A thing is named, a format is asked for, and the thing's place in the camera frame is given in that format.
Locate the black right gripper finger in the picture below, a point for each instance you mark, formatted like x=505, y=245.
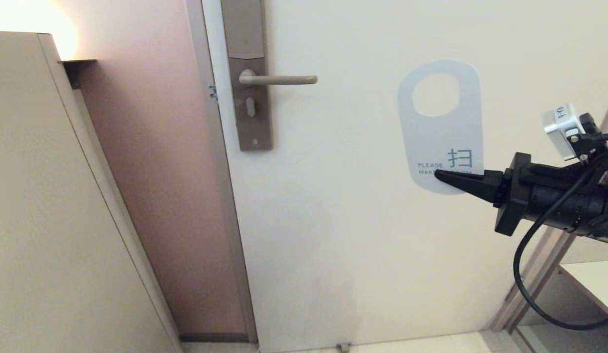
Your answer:
x=473, y=184

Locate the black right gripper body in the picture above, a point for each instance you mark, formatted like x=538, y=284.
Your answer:
x=539, y=196

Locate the white door hanger sign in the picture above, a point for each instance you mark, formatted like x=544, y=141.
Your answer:
x=441, y=137

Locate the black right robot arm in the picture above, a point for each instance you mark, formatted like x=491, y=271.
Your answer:
x=603, y=211

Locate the white room door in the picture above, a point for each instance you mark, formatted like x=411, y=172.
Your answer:
x=358, y=220

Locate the metal floor door stopper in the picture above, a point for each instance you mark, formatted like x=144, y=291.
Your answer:
x=342, y=346

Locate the grey-brown door lock plate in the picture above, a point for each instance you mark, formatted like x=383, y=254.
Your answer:
x=245, y=29

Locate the small dark door latch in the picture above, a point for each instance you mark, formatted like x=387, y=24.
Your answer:
x=213, y=92

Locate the beige cabinet panel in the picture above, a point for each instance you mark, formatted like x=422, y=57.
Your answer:
x=39, y=220

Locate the dark wall baseboard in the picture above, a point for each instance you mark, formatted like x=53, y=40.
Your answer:
x=211, y=338

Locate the dark wall lamp shelf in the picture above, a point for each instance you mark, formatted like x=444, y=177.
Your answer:
x=77, y=66

